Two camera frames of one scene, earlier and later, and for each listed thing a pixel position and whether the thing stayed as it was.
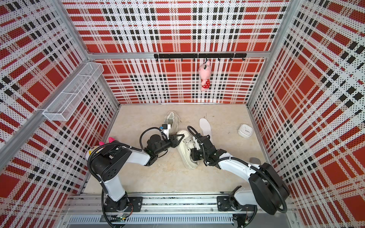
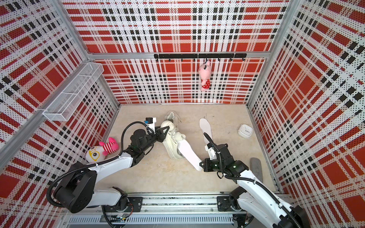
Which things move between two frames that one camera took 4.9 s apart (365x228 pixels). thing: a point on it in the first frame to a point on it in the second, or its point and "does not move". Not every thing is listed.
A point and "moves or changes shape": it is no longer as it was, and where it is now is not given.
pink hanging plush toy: (205, 73) does not move
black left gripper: (173, 140) to (159, 135)
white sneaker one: (172, 118) does not move
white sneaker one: (185, 145) moves or changes shape
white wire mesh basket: (62, 107) does not move
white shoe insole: (206, 128) does not move
